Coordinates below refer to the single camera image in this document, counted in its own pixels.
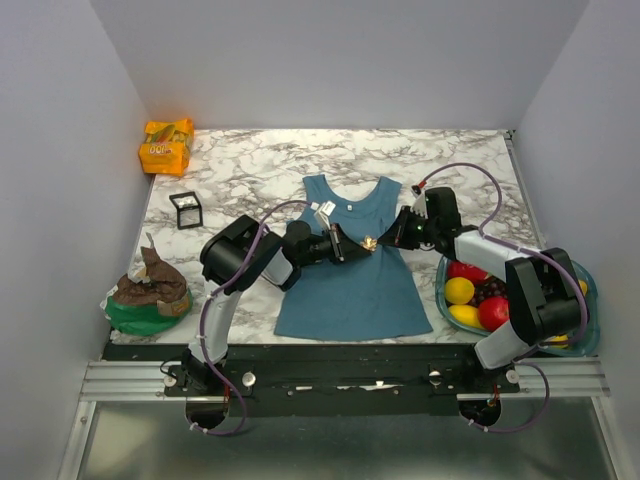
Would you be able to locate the teal glass fruit bowl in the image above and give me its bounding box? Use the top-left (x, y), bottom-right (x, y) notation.
top-left (435, 257), bottom-right (600, 358)

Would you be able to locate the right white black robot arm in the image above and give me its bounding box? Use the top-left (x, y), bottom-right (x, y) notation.
top-left (377, 187), bottom-right (590, 392)

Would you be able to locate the orange snack packet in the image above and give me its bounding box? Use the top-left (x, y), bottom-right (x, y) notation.
top-left (138, 118), bottom-right (194, 177)

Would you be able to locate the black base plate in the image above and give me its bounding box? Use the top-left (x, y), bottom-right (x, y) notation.
top-left (102, 344), bottom-right (520, 428)

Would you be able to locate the brown green snack bag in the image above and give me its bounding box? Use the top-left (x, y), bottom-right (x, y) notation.
top-left (100, 233), bottom-right (193, 337)

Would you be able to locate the yellow lemon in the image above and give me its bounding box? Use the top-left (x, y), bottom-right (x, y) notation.
top-left (546, 335), bottom-right (569, 349)
top-left (448, 304), bottom-right (484, 330)
top-left (444, 277), bottom-right (475, 305)

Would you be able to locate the yellow lemon front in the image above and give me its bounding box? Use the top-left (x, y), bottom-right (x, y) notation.
top-left (546, 335), bottom-right (569, 349)

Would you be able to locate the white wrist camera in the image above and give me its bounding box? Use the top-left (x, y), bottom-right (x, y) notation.
top-left (310, 201), bottom-right (336, 231)
top-left (410, 181), bottom-right (428, 218)

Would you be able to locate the red apple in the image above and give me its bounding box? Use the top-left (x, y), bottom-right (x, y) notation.
top-left (478, 297), bottom-right (509, 332)

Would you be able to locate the blue tank top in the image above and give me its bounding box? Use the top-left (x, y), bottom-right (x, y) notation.
top-left (274, 174), bottom-right (433, 342)

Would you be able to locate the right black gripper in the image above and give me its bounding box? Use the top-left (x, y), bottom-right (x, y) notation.
top-left (376, 206), bottom-right (438, 251)

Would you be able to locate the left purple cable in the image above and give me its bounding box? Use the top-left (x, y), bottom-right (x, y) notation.
top-left (188, 199), bottom-right (314, 436)

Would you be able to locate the yellow lemon lower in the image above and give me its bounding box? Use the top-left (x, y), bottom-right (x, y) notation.
top-left (448, 304), bottom-right (484, 330)

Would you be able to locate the purple cable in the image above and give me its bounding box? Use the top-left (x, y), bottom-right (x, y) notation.
top-left (188, 199), bottom-right (314, 436)
top-left (417, 162), bottom-right (592, 434)

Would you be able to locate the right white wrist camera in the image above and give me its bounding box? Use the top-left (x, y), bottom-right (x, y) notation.
top-left (410, 181), bottom-right (428, 218)

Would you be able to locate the gold red brooch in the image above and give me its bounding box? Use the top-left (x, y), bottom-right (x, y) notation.
top-left (361, 236), bottom-right (377, 252)

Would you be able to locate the purple grapes bunch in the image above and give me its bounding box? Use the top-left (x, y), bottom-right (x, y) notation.
top-left (470, 278), bottom-right (507, 306)

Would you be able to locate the black brooch box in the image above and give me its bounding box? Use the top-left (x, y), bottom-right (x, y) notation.
top-left (169, 191), bottom-right (203, 230)

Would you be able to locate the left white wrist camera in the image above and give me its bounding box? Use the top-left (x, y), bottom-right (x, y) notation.
top-left (310, 201), bottom-right (336, 231)

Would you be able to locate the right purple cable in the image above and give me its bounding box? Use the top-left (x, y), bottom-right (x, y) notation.
top-left (417, 162), bottom-right (592, 434)

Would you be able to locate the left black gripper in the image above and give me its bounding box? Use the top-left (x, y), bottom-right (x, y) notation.
top-left (297, 223), bottom-right (371, 266)

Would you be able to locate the aluminium frame rail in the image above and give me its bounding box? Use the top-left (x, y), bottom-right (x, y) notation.
top-left (79, 357), bottom-right (611, 402)

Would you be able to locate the yellow lemon upper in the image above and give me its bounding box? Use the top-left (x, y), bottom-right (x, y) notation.
top-left (444, 277), bottom-right (475, 305)

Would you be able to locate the red dragon fruit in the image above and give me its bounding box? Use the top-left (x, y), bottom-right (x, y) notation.
top-left (447, 261), bottom-right (492, 285)

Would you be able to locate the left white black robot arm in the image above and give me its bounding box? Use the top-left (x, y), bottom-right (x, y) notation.
top-left (181, 215), bottom-right (372, 395)

